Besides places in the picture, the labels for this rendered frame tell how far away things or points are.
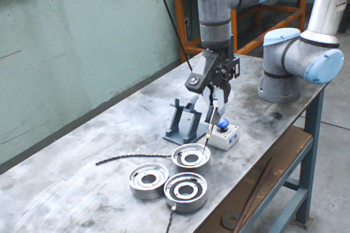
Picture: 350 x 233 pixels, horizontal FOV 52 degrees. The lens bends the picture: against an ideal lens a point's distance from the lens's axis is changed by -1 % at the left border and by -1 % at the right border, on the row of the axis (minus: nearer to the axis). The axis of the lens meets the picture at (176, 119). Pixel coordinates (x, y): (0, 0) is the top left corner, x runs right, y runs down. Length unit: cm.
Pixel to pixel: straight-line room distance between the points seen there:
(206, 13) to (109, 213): 53
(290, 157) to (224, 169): 50
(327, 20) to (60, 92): 193
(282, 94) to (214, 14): 51
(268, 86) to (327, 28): 28
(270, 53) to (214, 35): 39
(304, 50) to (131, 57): 205
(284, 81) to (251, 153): 33
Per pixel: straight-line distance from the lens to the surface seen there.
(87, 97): 279
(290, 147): 151
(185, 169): 96
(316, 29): 115
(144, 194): 92
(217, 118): 100
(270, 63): 126
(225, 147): 106
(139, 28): 304
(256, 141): 110
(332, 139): 255
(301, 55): 116
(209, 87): 97
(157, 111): 129
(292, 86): 129
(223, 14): 88
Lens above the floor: 145
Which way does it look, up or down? 32 degrees down
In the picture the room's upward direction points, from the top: 7 degrees counter-clockwise
